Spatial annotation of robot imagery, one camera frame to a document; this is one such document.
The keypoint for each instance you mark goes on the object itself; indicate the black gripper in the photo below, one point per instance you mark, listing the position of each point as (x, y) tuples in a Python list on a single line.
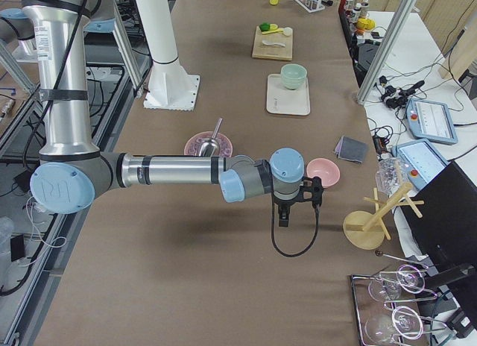
[(285, 200)]

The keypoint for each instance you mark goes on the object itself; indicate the small pink bowl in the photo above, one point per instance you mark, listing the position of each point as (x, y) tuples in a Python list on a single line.
[(325, 169)]

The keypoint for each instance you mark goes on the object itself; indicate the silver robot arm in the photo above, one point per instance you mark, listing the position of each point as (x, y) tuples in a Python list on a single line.
[(73, 171)]

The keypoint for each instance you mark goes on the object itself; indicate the large pink ice bowl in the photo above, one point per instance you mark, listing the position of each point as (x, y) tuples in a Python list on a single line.
[(193, 145)]

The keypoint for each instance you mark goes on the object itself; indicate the lower green bowls stack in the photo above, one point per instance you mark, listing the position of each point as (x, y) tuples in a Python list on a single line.
[(292, 85)]

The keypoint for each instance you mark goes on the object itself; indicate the top green bowl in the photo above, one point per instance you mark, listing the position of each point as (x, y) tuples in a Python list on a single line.
[(293, 72)]

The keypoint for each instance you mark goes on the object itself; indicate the wooden mug tree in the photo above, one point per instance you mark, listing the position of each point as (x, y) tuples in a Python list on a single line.
[(367, 230)]

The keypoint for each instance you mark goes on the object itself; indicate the grey folded cloth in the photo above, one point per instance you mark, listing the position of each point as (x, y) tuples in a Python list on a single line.
[(351, 150)]

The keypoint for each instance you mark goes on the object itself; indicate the metal ice scoop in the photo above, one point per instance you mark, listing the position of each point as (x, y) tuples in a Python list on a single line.
[(211, 146)]

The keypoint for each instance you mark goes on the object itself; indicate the crumpled plastic bag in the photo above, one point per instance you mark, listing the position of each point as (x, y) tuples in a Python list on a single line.
[(390, 175)]

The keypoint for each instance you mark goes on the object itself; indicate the cream serving tray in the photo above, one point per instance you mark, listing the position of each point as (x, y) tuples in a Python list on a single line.
[(283, 101)]

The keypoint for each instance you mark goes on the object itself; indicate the black usb hub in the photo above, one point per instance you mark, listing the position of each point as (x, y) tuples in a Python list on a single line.
[(380, 144)]

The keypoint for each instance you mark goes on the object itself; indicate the upper wine glass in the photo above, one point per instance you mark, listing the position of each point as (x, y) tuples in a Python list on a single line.
[(389, 285)]

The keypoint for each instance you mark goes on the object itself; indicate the wine glass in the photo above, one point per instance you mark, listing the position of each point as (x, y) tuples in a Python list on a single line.
[(389, 285), (402, 323)]

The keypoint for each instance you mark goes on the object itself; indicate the lower teach pendant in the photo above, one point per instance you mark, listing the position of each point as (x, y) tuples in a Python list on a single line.
[(423, 162)]

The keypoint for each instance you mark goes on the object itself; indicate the teach pendant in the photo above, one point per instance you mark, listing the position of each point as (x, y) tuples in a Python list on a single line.
[(431, 120), (423, 162)]

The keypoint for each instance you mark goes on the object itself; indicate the lower wine glass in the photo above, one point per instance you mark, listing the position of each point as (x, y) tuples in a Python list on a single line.
[(402, 323)]

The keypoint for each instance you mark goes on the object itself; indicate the black monitor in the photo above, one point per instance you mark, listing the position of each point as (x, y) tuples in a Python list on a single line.
[(447, 230)]

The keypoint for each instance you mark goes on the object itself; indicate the wooden cutting board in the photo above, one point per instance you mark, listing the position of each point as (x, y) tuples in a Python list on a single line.
[(272, 53)]

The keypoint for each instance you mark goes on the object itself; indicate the upper teach pendant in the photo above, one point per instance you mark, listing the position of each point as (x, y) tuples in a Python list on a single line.
[(431, 120)]

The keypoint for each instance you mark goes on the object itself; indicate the yellow plastic knife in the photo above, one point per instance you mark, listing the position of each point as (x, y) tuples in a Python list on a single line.
[(279, 30)]

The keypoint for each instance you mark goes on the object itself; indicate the green lime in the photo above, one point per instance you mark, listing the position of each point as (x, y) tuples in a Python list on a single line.
[(265, 27)]

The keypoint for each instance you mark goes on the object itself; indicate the white dish rack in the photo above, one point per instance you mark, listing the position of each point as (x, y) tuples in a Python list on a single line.
[(311, 1)]

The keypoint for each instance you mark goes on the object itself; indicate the wire glass rack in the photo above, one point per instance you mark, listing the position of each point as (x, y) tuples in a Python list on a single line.
[(385, 307)]

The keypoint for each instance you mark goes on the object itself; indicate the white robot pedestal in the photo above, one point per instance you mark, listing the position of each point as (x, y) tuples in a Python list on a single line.
[(170, 87)]

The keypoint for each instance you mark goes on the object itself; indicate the aluminium frame post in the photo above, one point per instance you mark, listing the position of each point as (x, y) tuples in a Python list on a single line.
[(392, 33)]

